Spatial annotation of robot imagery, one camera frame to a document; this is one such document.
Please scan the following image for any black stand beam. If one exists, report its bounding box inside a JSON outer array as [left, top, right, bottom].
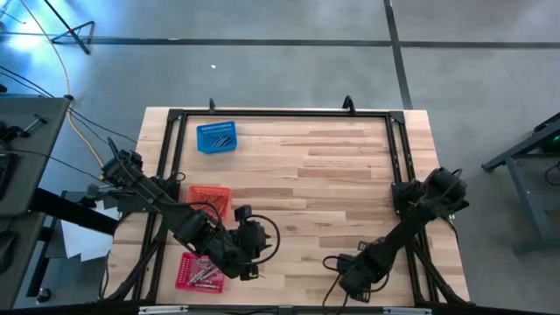
[[28, 186, 120, 236]]

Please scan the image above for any black aluminium table frame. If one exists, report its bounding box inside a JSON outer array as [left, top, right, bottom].
[[102, 108, 472, 307]]

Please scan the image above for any black floor stand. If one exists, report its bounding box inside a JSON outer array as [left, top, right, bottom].
[[42, 0, 96, 56]]

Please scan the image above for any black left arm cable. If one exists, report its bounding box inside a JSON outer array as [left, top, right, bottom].
[[242, 213, 282, 267]]

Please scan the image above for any grey desk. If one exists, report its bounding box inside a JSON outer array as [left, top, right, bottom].
[[0, 213, 47, 310], [0, 95, 72, 219]]

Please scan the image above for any yellow extension cable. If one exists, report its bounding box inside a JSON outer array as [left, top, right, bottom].
[[19, 0, 106, 168]]

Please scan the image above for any red plastic basket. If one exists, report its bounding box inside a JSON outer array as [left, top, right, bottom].
[[174, 251, 227, 294]]

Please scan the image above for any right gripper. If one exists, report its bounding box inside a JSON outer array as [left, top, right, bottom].
[[338, 261, 374, 305]]

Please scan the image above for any black floor cable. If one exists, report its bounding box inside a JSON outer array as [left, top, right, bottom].
[[68, 107, 139, 145]]

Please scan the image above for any orange plastic basket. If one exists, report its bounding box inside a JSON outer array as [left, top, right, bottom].
[[187, 185, 233, 221]]

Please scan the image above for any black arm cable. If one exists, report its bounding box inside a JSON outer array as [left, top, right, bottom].
[[321, 255, 351, 315], [242, 213, 282, 267]]

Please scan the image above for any black clamp tool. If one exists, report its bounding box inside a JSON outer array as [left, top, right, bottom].
[[0, 114, 49, 144]]

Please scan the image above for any silver aluminium bar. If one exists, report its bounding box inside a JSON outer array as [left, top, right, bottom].
[[137, 305, 190, 315], [381, 306, 435, 315]]

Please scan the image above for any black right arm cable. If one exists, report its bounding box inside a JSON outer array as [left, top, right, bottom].
[[321, 255, 351, 315]]

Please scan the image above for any dark grey side table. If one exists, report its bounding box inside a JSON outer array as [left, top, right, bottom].
[[480, 111, 560, 256]]

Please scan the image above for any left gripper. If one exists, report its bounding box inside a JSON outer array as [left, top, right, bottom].
[[234, 220, 273, 265]]

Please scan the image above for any blue plastic basket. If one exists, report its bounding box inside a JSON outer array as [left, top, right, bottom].
[[195, 120, 239, 155]]

